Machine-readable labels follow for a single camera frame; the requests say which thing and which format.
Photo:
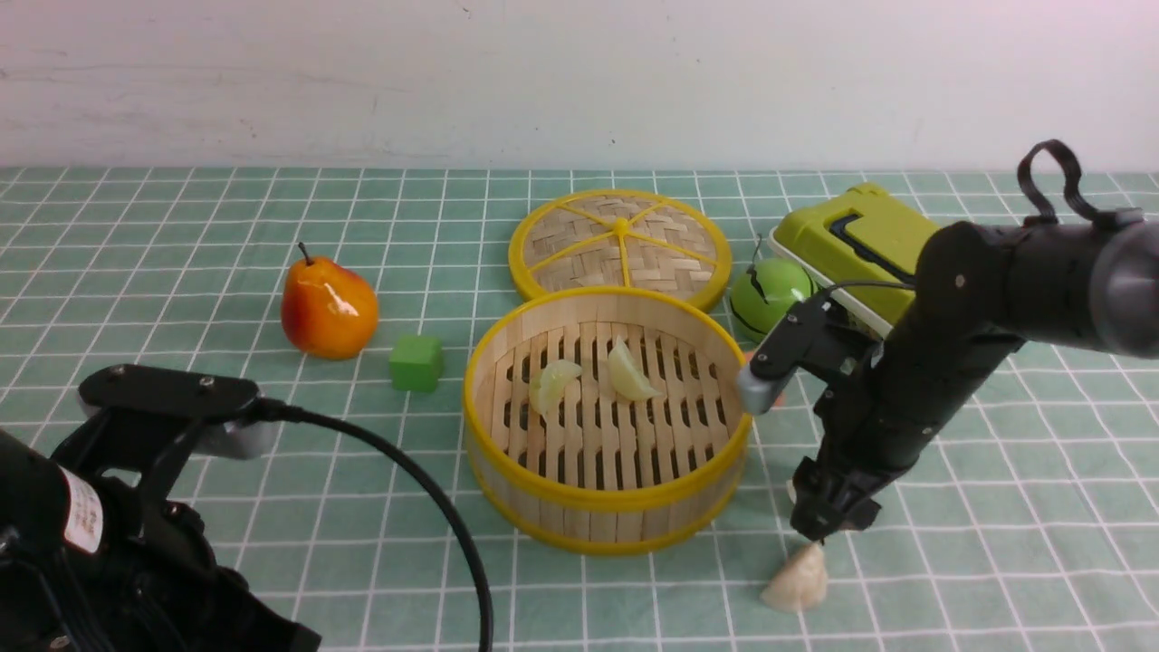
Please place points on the green toy apple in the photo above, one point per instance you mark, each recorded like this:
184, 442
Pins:
762, 295

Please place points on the pale green dumpling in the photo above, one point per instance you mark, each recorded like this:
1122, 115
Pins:
627, 377

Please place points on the bamboo steamer tray yellow rim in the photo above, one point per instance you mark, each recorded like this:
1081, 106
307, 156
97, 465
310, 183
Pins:
601, 474

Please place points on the woven bamboo steamer lid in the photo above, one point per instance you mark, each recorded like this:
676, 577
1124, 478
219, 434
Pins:
621, 237

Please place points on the green wooden cube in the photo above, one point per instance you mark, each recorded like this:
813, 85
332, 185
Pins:
416, 363

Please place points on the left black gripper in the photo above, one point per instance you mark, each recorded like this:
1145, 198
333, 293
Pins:
75, 578

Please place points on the green lidded white box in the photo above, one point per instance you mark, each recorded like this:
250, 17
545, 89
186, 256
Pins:
864, 241

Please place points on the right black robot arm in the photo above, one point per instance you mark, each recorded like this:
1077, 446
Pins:
981, 292

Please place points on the white dumpling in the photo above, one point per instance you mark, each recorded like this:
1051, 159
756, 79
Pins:
800, 584

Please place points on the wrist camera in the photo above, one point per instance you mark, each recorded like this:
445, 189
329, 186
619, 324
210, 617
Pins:
150, 420
817, 336

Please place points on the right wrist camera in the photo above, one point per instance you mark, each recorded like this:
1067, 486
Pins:
817, 336

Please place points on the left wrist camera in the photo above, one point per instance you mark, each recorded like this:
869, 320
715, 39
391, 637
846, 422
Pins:
150, 420

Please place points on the orange red toy pear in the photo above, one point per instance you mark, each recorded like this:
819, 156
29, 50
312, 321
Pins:
327, 311

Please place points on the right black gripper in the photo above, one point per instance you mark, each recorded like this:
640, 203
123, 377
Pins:
877, 426

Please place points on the pale dumpling bottom edge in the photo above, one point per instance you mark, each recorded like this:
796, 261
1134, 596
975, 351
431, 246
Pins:
549, 385

